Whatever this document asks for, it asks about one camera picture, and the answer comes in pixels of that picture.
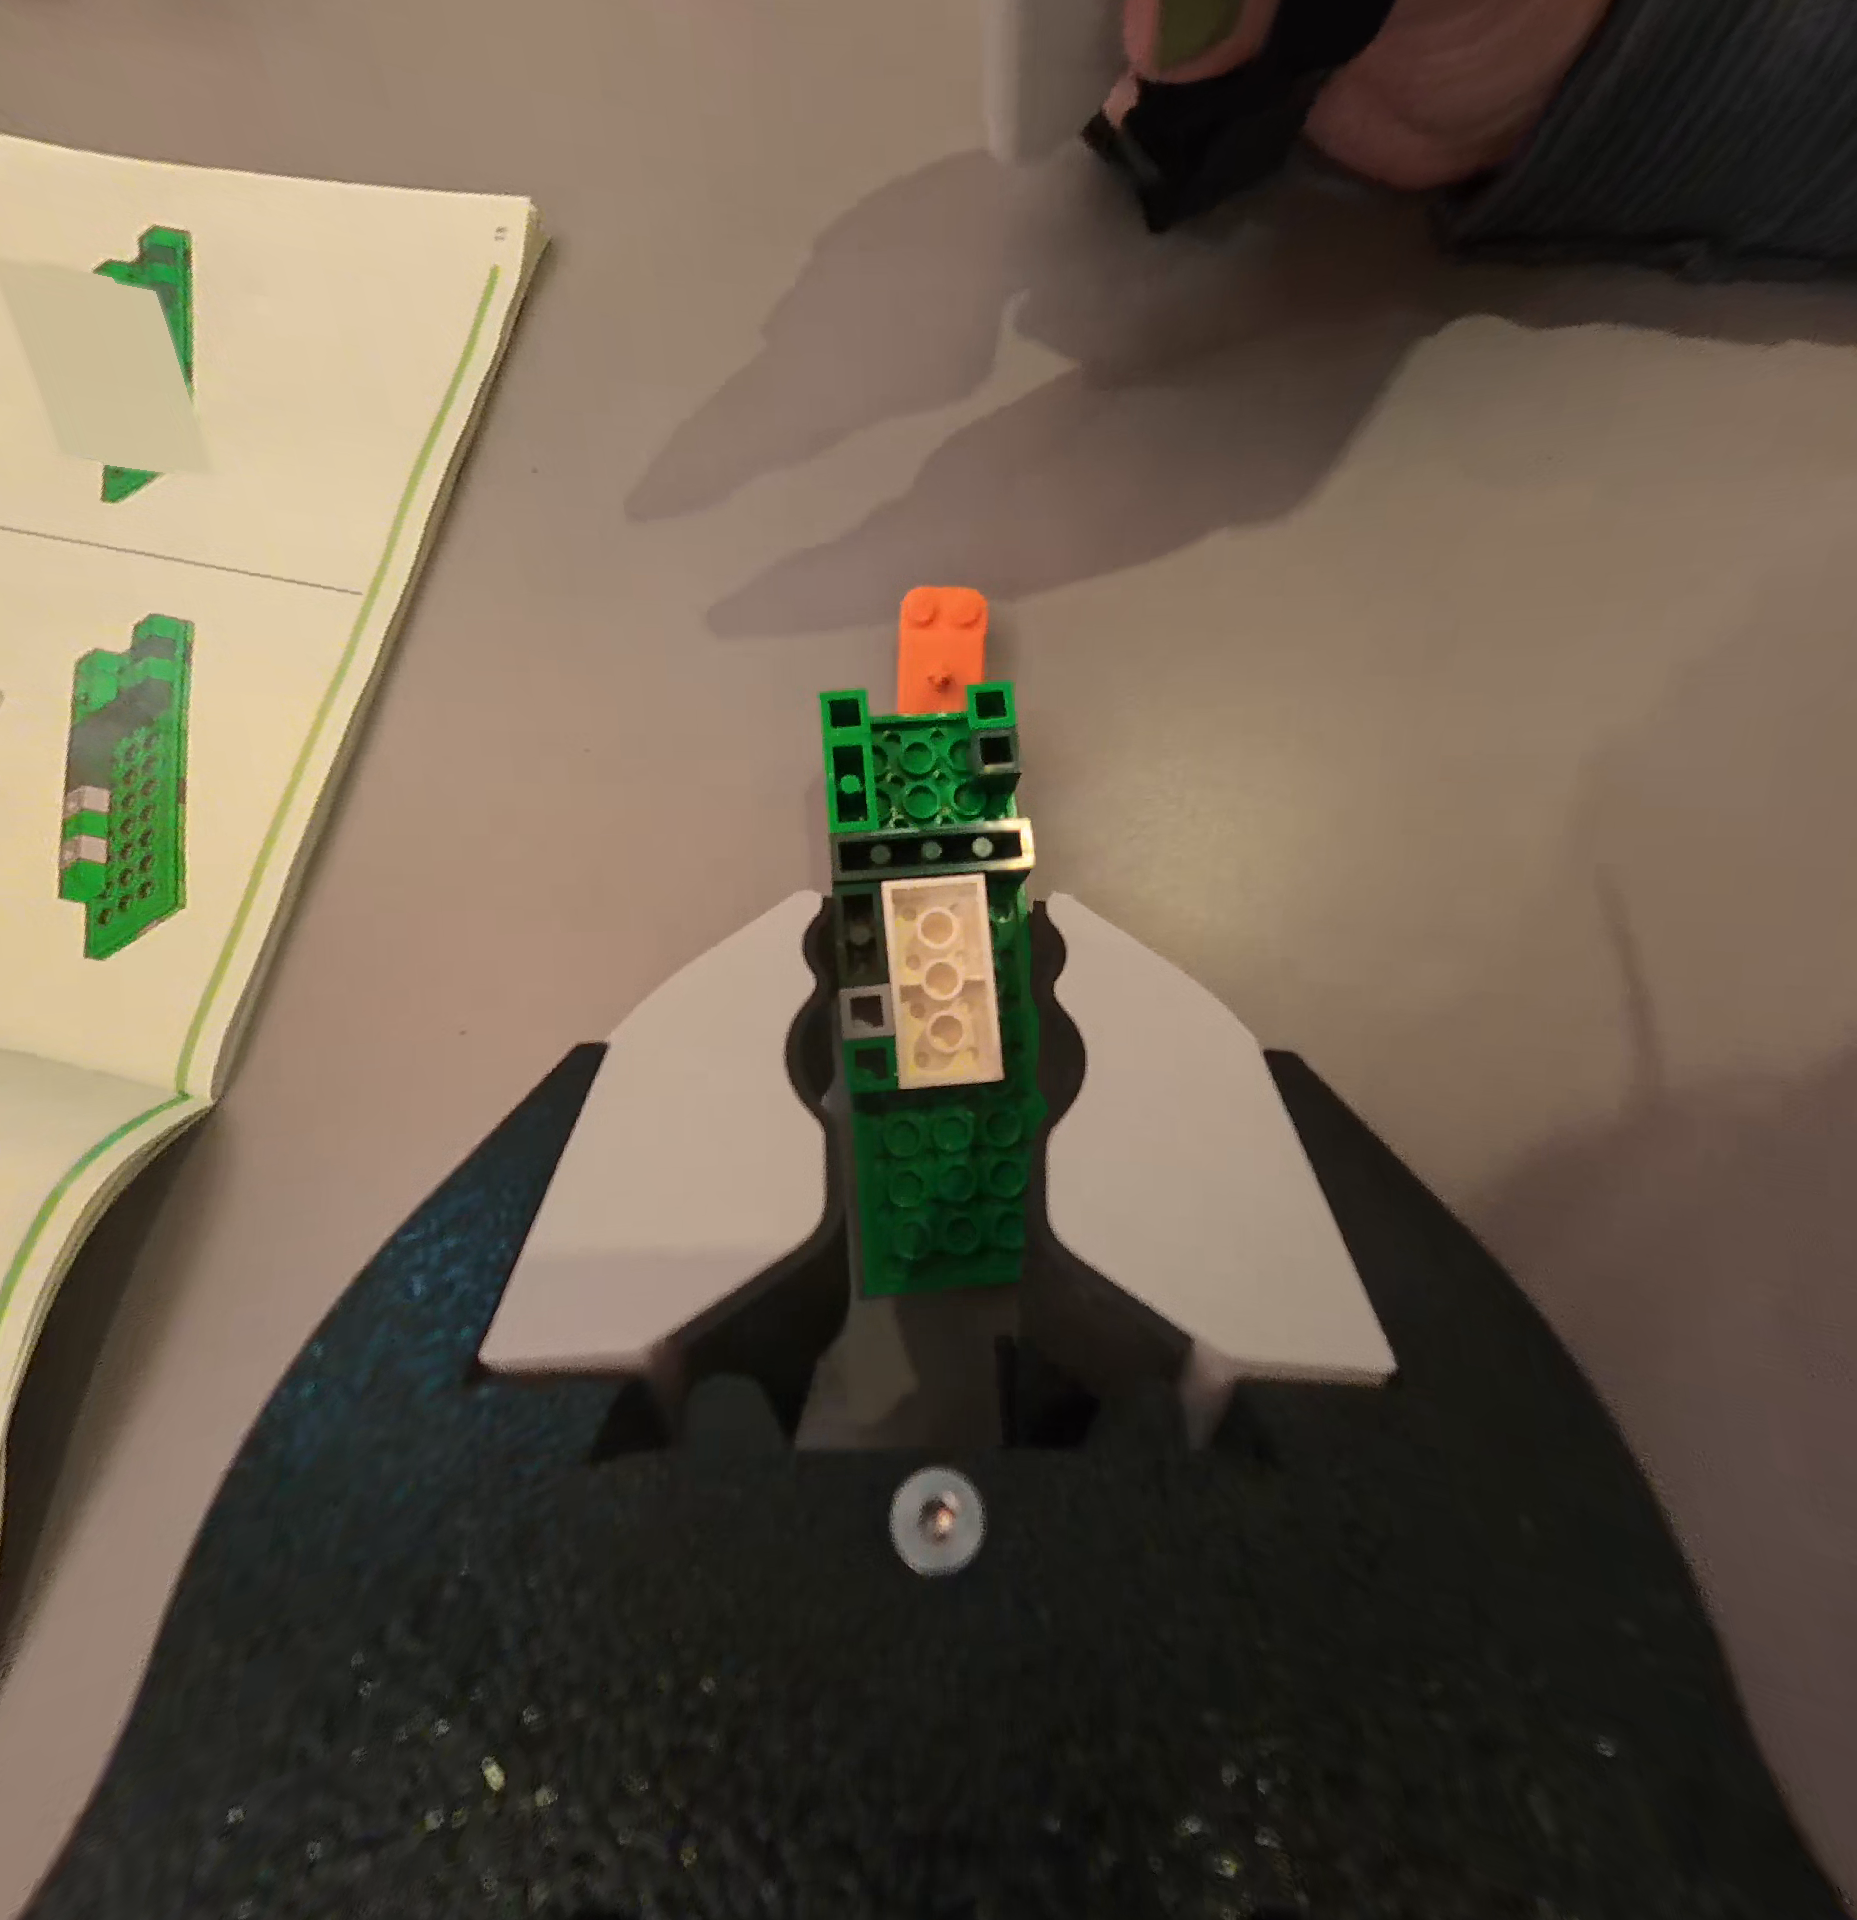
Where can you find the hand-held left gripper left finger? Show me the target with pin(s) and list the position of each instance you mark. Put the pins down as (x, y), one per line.
(642, 1184)

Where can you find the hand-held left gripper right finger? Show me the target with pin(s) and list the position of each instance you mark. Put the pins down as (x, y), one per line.
(1212, 1184)

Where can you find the green toy brick assembly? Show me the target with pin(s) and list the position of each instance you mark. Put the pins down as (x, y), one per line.
(950, 1184)

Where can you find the orange toy brick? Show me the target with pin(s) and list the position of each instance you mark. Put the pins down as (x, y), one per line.
(947, 639)

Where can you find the person's right hand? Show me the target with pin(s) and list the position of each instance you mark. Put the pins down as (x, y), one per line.
(1445, 91)

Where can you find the toy brick instruction booklet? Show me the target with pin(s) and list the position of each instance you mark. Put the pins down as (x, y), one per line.
(313, 374)

